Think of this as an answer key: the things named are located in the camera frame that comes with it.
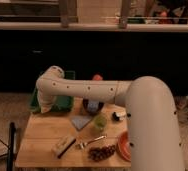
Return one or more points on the blue grey cloth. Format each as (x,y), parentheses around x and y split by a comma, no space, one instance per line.
(79,122)

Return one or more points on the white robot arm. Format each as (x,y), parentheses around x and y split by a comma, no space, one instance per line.
(151,114)

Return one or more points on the dark round bowl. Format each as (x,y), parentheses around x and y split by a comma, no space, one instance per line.
(85,103)

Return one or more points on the green plastic cup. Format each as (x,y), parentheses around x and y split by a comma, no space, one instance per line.
(100,122)

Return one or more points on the black chair frame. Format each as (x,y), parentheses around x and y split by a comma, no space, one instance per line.
(10,147)

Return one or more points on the orange ceramic bowl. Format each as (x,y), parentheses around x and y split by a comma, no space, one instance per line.
(123,146)

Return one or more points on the white handled dish brush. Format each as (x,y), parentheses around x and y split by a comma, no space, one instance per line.
(118,116)

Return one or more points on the orange lidded spice jar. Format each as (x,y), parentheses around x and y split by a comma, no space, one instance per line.
(97,77)

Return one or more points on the bunch of dark grapes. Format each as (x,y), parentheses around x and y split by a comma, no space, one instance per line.
(101,153)

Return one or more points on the green plastic tray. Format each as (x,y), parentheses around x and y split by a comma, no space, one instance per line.
(62,103)

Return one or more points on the silver metal fork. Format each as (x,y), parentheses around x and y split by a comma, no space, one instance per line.
(82,145)

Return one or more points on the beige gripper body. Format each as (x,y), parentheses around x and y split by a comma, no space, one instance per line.
(46,107)

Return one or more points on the blue sponge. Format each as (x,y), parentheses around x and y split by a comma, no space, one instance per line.
(93,106)

